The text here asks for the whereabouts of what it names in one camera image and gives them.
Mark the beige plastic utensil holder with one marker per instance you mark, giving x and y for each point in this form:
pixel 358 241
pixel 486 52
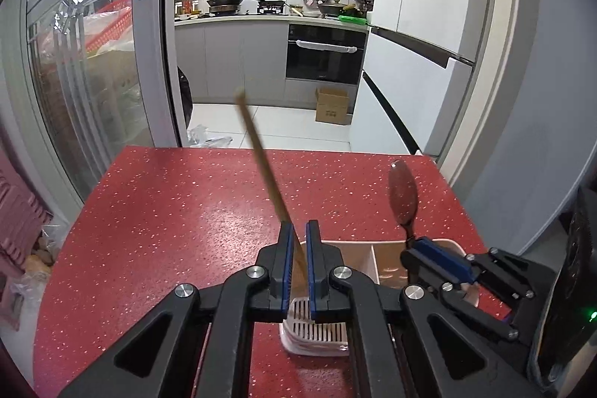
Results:
pixel 355 251

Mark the white refrigerator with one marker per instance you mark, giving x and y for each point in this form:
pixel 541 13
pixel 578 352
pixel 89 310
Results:
pixel 419 29

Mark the black frying pan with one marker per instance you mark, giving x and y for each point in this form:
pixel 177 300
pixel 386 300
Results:
pixel 268 1

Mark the bag of beige round items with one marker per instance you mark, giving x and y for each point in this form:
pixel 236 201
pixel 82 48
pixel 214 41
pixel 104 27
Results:
pixel 42 256

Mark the green cutting board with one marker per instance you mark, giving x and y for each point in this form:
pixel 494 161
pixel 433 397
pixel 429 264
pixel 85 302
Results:
pixel 354 19

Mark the black rounded object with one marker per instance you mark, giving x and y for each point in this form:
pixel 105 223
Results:
pixel 185 97

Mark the clear plastic bag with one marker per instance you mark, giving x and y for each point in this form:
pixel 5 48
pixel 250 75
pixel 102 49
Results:
pixel 207 137

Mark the grey kitchen cabinets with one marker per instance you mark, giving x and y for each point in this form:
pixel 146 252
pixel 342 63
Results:
pixel 233 57

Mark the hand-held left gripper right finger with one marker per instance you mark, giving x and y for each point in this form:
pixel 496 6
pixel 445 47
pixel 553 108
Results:
pixel 312 272

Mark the dark cooking pot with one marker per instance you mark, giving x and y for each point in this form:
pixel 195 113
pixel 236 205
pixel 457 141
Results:
pixel 330 8

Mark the black wok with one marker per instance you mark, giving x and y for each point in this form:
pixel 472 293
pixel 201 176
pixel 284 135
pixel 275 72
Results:
pixel 224 0

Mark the glass sliding door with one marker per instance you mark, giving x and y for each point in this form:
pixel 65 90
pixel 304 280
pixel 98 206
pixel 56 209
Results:
pixel 93 76

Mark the wooden chopstick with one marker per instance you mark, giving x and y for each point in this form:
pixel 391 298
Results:
pixel 261 155

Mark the red plastic basket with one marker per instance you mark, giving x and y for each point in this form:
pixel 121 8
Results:
pixel 112 22

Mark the cardboard box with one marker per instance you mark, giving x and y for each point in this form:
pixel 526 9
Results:
pixel 332 109

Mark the black built-in oven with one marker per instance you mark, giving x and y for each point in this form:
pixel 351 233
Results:
pixel 324 57

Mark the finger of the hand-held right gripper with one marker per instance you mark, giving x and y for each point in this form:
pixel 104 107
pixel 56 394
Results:
pixel 443 260
pixel 485 314

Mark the pink plastic stool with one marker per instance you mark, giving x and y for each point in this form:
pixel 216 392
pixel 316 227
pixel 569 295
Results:
pixel 21 211

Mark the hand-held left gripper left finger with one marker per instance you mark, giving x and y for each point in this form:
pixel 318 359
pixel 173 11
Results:
pixel 288 272

